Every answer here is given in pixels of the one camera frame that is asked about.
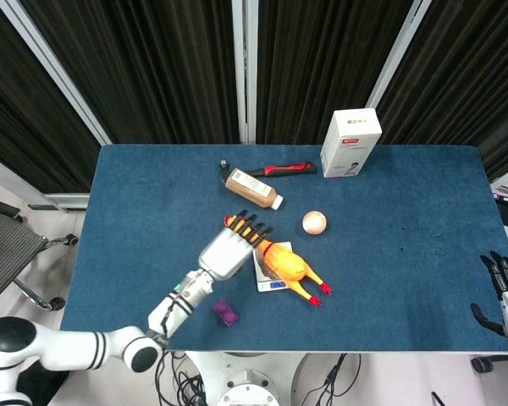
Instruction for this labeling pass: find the beige ball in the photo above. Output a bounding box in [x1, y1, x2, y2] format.
[301, 210, 328, 236]

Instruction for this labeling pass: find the red black handled tool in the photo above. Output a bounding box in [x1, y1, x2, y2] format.
[218, 159, 318, 183]

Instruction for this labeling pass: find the white carton box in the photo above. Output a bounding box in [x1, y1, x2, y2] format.
[319, 108, 383, 179]

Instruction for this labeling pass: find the black mesh office chair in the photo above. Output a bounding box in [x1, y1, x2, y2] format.
[0, 195, 80, 312]

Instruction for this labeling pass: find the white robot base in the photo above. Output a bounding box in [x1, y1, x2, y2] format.
[185, 351, 323, 406]

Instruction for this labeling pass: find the purple toy brick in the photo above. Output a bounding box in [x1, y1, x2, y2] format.
[213, 299, 240, 328]

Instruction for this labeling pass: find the brown drink bottle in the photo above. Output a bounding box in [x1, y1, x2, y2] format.
[224, 167, 285, 211]

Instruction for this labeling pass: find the blue table mat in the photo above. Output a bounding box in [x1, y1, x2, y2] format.
[59, 144, 508, 353]

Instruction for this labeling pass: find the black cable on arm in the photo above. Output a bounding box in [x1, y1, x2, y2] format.
[158, 293, 187, 339]

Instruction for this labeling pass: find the white digital scale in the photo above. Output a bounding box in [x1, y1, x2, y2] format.
[251, 241, 293, 294]

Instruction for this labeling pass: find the black cable bundle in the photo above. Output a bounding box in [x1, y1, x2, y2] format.
[154, 350, 208, 406]

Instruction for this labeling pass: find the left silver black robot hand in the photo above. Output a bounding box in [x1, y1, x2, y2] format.
[197, 209, 275, 283]

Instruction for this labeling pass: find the yellow rubber chicken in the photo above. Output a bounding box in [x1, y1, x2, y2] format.
[224, 213, 334, 309]

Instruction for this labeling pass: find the black office chair wheel base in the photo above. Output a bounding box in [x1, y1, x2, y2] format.
[469, 354, 508, 374]

